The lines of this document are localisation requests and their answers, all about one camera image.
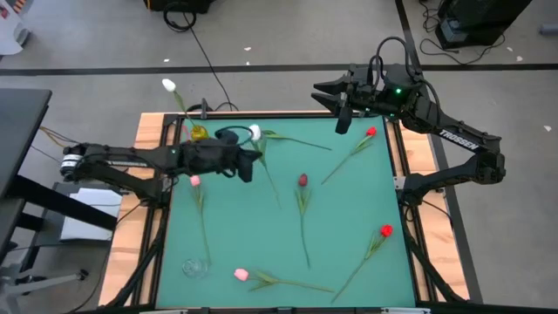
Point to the clear glass vase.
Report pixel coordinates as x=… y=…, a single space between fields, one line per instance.
x=195 y=268

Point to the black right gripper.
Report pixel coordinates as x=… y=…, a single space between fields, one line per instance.
x=366 y=91

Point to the white flat box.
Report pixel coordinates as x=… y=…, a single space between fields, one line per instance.
x=91 y=218

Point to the black equipment box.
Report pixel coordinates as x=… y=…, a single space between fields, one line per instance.
x=183 y=4

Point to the white machine housing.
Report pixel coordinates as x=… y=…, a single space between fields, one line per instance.
x=11 y=35

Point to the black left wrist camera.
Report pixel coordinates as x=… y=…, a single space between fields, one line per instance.
x=246 y=172

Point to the black desk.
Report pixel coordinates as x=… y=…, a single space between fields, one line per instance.
x=22 y=131

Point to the dark red artificial tulip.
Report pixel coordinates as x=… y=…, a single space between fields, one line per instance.
x=275 y=134
x=303 y=179

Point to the white artificial tulip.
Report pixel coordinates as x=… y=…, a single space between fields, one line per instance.
x=168 y=85
x=255 y=131

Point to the black camera post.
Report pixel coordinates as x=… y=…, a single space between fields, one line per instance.
x=203 y=109

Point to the black table frame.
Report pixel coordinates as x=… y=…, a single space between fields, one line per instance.
x=283 y=114

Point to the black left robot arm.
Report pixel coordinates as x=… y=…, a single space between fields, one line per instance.
x=152 y=157

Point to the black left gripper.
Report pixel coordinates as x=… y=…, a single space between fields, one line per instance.
x=209 y=157

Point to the grey chair base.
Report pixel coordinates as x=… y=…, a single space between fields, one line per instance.
x=48 y=280

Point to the black computer case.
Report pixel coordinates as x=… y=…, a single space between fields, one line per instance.
x=479 y=17

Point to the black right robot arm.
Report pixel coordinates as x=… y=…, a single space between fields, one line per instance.
x=457 y=137

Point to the yellow glass vase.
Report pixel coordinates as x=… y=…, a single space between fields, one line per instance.
x=199 y=133

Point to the teal table mat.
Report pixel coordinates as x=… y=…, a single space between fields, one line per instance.
x=244 y=235

